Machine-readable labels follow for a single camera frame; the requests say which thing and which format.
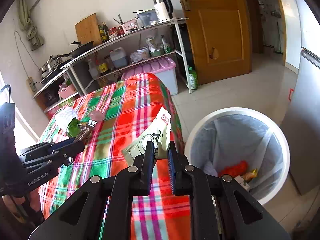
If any white oil jug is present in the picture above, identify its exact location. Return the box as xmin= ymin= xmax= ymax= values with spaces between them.
xmin=110 ymin=47 xmax=128 ymax=69

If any wooden cutting board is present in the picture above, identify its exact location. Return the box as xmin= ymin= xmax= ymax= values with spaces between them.
xmin=75 ymin=13 xmax=102 ymax=47

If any red yellow snack wrapper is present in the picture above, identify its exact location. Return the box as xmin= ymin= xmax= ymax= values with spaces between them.
xmin=218 ymin=160 xmax=248 ymax=178

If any white green snack packet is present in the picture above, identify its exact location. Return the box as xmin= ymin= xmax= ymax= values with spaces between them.
xmin=121 ymin=107 xmax=171 ymax=166

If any white electric kettle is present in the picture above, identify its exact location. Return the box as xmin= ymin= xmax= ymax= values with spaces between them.
xmin=153 ymin=0 xmax=174 ymax=22

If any green plastic bottle on floor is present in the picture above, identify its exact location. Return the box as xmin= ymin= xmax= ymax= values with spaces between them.
xmin=188 ymin=67 xmax=198 ymax=90

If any beige green snack bag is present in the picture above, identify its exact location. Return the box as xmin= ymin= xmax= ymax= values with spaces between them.
xmin=66 ymin=118 xmax=86 ymax=138

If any white metal kitchen shelf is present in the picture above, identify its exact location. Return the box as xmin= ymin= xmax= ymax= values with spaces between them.
xmin=33 ymin=18 xmax=187 ymax=114

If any pink utensil holder box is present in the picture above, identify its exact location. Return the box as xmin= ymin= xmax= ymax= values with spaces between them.
xmin=121 ymin=18 xmax=139 ymax=34

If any dark brown candy bar wrapper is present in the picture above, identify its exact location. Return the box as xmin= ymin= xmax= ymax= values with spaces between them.
xmin=74 ymin=120 xmax=98 ymax=144

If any white lidded tub on shelf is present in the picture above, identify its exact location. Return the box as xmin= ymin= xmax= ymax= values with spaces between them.
xmin=137 ymin=46 xmax=150 ymax=60

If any clear plastic cup pink lid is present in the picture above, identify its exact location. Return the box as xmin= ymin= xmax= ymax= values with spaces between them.
xmin=89 ymin=111 xmax=105 ymax=122

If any black frying pan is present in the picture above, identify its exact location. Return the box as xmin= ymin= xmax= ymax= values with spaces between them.
xmin=56 ymin=41 xmax=94 ymax=58

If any wooden door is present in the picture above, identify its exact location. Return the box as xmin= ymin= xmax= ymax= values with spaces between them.
xmin=180 ymin=0 xmax=252 ymax=85

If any white round trash bin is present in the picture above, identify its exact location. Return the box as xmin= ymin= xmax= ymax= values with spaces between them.
xmin=184 ymin=107 xmax=290 ymax=205

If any pink plastic basket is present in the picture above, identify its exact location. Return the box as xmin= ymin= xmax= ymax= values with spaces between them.
xmin=58 ymin=83 xmax=76 ymax=99

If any steel pot with lid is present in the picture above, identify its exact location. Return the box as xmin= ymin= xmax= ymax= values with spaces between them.
xmin=39 ymin=55 xmax=63 ymax=79

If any translucent trash bin liner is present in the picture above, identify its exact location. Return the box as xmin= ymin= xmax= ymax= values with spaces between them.
xmin=189 ymin=114 xmax=284 ymax=202

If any red lid jar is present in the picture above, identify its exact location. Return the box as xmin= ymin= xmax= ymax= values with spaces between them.
xmin=109 ymin=27 xmax=118 ymax=40

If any grey clear container on shelf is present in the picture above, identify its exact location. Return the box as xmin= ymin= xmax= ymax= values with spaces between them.
xmin=135 ymin=9 xmax=158 ymax=28

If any person's left hand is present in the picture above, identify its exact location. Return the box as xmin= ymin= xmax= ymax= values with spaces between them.
xmin=2 ymin=190 xmax=44 ymax=222

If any hanging grey-green cloth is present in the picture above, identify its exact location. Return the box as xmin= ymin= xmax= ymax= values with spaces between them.
xmin=17 ymin=0 xmax=44 ymax=51

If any white power strip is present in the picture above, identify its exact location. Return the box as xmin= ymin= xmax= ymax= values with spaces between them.
xmin=27 ymin=77 xmax=38 ymax=95

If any white foam fruit net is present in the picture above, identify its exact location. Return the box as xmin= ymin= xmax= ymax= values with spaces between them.
xmin=55 ymin=107 xmax=79 ymax=132

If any dark soy sauce bottle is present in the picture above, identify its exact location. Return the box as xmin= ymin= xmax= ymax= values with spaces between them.
xmin=102 ymin=22 xmax=110 ymax=41

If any yellow label sauce bottle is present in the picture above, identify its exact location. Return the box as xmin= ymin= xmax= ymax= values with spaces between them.
xmin=95 ymin=53 xmax=108 ymax=75

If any storage box with pink lid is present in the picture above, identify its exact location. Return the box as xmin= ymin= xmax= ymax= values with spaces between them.
xmin=121 ymin=57 xmax=178 ymax=95

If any silver refrigerator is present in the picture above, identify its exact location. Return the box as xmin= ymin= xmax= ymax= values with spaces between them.
xmin=280 ymin=0 xmax=319 ymax=195

